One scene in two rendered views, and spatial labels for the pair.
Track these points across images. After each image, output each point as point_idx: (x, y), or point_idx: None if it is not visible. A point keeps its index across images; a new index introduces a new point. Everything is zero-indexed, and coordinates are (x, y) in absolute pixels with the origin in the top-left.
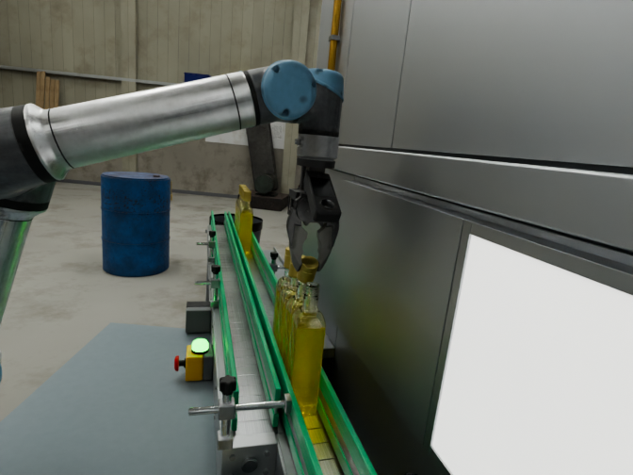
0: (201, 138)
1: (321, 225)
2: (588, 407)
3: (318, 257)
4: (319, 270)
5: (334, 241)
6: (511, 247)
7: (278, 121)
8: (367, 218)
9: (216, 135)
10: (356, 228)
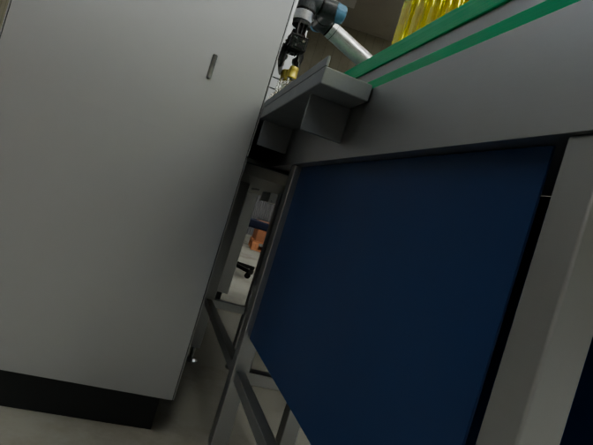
0: (337, 48)
1: (287, 53)
2: None
3: (281, 68)
4: (279, 74)
5: (278, 57)
6: None
7: (318, 30)
8: None
9: (334, 44)
10: None
